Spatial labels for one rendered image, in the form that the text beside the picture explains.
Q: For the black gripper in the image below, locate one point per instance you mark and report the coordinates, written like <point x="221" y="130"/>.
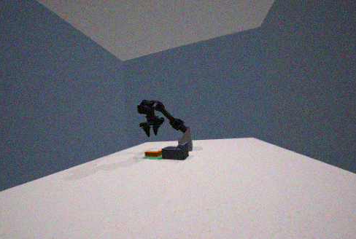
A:
<point x="146" y="125"/>

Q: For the orange l-shaped part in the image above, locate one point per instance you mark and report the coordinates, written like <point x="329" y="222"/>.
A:
<point x="153" y="154"/>

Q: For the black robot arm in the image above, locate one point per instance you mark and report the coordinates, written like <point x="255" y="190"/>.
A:
<point x="146" y="107"/>

